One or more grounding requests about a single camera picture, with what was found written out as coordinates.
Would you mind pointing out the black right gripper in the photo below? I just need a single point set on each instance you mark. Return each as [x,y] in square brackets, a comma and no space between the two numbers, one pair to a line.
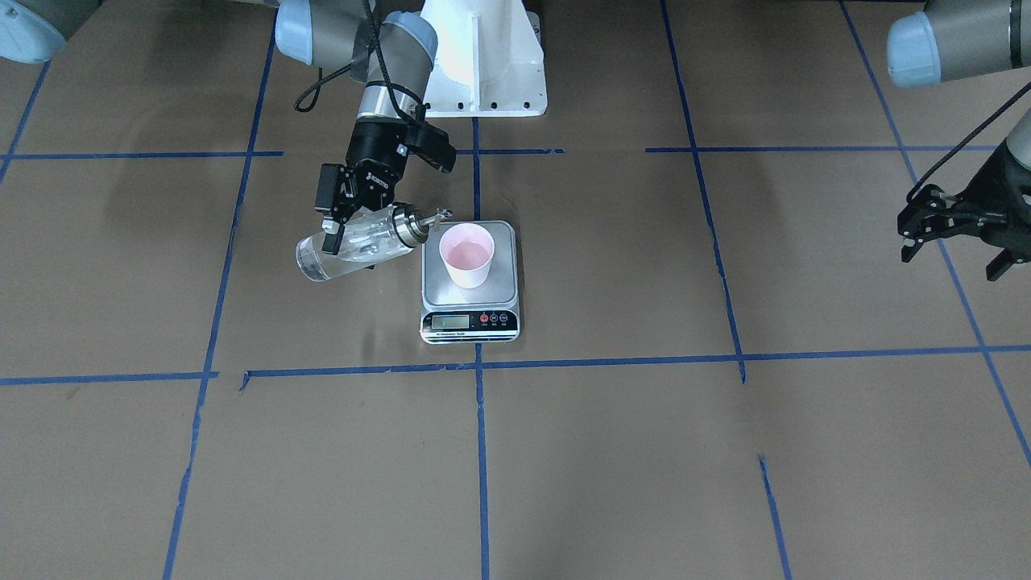
[373,159]

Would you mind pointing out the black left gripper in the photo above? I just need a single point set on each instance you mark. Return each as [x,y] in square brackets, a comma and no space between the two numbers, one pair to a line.
[1008,179]

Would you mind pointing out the glass sauce dispenser bottle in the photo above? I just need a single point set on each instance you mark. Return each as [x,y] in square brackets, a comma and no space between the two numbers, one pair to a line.
[371,239]

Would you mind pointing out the pink paper cup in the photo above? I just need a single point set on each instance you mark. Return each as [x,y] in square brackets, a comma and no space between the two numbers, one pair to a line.
[467,251]

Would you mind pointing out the digital kitchen scale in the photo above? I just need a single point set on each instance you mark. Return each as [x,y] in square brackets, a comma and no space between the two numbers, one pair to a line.
[488,313]

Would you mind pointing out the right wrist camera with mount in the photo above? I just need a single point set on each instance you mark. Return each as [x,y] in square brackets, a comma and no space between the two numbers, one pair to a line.
[432,145]

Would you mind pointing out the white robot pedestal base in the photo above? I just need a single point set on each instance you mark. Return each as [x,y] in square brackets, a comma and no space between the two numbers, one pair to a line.
[489,61]

